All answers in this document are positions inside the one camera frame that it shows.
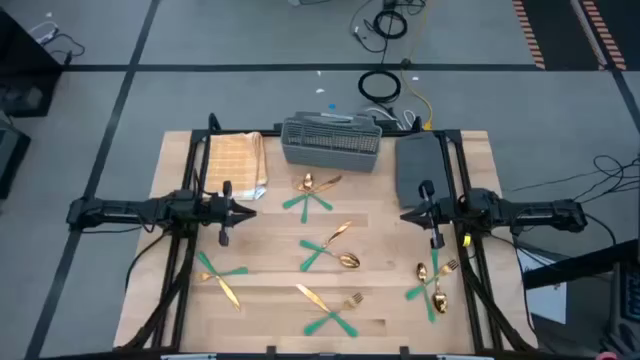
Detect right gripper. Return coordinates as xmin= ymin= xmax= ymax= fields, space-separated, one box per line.
xmin=399 ymin=179 xmax=464 ymax=250

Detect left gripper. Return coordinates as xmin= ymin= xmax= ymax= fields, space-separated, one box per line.
xmin=201 ymin=180 xmax=258 ymax=248

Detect gold knife green handle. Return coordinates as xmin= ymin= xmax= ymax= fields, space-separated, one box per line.
xmin=294 ymin=283 xmax=360 ymax=339
xmin=282 ymin=174 xmax=344 ymax=210
xmin=196 ymin=250 xmax=242 ymax=313
xmin=299 ymin=221 xmax=353 ymax=273

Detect gold spoon green handle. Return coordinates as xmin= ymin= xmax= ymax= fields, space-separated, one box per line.
xmin=430 ymin=248 xmax=449 ymax=315
xmin=415 ymin=262 xmax=437 ymax=324
xmin=300 ymin=172 xmax=315 ymax=225
xmin=298 ymin=239 xmax=362 ymax=270

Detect grey mesh cutlery basket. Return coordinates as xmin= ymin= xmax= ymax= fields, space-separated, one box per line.
xmin=279 ymin=110 xmax=384 ymax=174

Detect orange checked cloth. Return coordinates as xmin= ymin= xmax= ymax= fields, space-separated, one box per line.
xmin=204 ymin=131 xmax=270 ymax=202

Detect grey folded cloth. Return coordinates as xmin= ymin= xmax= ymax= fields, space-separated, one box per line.
xmin=394 ymin=131 xmax=452 ymax=211

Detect white paper sheet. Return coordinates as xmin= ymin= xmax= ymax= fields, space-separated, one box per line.
xmin=516 ymin=247 xmax=570 ymax=326

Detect black desk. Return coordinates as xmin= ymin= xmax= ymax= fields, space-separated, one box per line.
xmin=521 ymin=238 xmax=640 ymax=292

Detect dark equipment rack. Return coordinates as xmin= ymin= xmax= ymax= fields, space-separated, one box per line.
xmin=602 ymin=259 xmax=640 ymax=360

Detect black mat orange striped edges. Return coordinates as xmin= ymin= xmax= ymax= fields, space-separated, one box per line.
xmin=510 ymin=0 xmax=629 ymax=72

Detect black box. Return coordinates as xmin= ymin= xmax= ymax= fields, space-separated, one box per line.
xmin=0 ymin=115 xmax=32 ymax=200

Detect white power strip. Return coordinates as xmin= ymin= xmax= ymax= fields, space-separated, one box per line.
xmin=27 ymin=19 xmax=61 ymax=45

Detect black cabinet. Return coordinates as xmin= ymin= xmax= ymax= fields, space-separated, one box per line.
xmin=0 ymin=7 xmax=65 ymax=119

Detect black aluminium table frame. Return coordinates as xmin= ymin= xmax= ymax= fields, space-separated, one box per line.
xmin=113 ymin=112 xmax=540 ymax=360

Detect yellow cable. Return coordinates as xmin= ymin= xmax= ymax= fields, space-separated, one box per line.
xmin=398 ymin=0 xmax=434 ymax=132

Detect black coiled cable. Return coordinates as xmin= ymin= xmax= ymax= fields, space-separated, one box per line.
xmin=357 ymin=68 xmax=403 ymax=105
xmin=372 ymin=8 xmax=409 ymax=40

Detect thin black cable white plug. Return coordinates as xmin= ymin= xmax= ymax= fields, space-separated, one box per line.
xmin=348 ymin=0 xmax=389 ymax=55

